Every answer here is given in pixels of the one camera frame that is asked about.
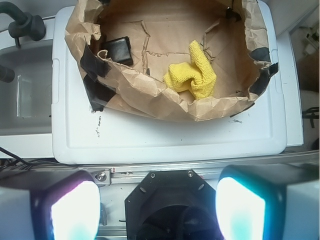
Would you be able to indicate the white sink basin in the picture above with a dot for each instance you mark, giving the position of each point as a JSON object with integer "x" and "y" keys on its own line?
{"x": 25, "y": 103}

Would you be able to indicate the crumpled brown paper liner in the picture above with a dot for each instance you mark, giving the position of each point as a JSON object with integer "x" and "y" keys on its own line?
{"x": 232, "y": 34}

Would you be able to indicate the aluminium extrusion rail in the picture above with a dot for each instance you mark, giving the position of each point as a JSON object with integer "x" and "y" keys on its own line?
{"x": 208, "y": 169}

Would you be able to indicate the black rectangular block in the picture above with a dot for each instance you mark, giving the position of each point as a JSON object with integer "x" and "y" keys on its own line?
{"x": 119, "y": 50}

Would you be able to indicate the yellow microfiber cloth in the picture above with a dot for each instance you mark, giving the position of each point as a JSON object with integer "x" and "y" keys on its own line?
{"x": 196, "y": 76}

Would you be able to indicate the white plastic tray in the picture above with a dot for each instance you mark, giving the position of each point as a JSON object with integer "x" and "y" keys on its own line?
{"x": 82, "y": 136}

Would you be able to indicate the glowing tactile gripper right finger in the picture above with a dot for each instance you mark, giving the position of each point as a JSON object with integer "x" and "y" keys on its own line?
{"x": 269, "y": 202}

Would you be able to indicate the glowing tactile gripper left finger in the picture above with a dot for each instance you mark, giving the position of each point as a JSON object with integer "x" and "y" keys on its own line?
{"x": 49, "y": 205}

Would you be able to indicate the black faucet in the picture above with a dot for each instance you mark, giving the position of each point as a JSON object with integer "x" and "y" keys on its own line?
{"x": 24, "y": 24}

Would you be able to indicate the black octagonal mount plate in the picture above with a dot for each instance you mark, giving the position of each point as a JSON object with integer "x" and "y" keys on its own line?
{"x": 172, "y": 205}

